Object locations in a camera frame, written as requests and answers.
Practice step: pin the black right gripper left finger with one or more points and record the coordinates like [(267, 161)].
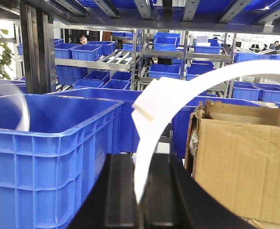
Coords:
[(111, 202)]

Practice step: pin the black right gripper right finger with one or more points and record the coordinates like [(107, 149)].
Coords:
[(174, 200)]

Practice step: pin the white curved PVC pipe clamp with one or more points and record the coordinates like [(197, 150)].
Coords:
[(163, 98)]

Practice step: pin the blue bin behind front bin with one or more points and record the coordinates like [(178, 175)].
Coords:
[(106, 111)]

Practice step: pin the large blue bin on shelf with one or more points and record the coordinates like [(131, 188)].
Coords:
[(45, 175)]

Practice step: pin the torn cardboard box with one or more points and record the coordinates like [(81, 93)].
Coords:
[(233, 153)]

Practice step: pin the person behind shelves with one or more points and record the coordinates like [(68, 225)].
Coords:
[(82, 39)]

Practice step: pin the black shelf post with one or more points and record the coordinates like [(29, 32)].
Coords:
[(37, 35)]

